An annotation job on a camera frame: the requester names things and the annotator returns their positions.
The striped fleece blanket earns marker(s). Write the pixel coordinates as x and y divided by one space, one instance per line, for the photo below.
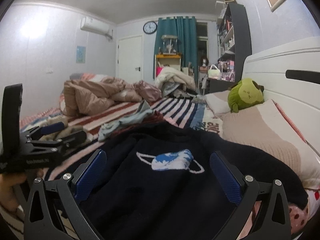
181 114

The person's left hand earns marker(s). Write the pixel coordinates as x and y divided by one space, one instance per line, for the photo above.
8 198

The glass display case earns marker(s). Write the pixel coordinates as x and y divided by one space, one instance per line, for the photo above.
169 44

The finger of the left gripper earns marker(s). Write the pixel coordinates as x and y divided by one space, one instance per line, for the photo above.
76 138
53 128

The white handbag on desk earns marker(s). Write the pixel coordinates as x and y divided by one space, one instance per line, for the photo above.
214 72

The white air conditioner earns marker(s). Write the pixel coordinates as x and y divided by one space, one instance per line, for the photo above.
96 26

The light blue garment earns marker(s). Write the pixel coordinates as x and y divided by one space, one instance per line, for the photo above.
108 128

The teal curtain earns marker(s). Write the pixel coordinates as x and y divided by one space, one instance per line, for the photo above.
185 29

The dark red garment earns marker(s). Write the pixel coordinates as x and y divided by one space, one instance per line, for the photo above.
154 118

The white door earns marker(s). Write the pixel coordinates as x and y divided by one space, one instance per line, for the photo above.
129 60

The cream coat pile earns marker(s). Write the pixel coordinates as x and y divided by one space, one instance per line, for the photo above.
170 79

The wig mannequin head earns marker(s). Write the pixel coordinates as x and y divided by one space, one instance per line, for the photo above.
204 61

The white bed headboard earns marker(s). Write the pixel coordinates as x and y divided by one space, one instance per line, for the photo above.
290 76

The green plush toy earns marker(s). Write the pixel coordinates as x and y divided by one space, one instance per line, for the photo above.
246 93

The pink striped duvet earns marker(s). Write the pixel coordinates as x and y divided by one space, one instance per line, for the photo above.
91 94

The pink near pillow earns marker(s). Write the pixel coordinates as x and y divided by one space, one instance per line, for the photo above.
263 126

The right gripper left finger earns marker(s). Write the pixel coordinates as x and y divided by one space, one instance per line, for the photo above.
48 198

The white far pillow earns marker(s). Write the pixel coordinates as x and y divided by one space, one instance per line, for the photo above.
218 102

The yellow white small cabinet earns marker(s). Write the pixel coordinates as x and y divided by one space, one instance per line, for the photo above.
166 60

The navy planet sweater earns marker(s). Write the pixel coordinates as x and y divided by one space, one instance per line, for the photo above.
157 183

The dark bookshelf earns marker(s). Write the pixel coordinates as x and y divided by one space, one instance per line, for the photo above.
234 46

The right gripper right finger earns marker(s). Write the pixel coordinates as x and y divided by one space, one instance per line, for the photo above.
272 220

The blue wall poster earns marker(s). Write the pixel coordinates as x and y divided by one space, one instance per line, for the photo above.
80 54

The round wall clock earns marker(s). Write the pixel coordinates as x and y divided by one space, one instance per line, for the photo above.
150 27

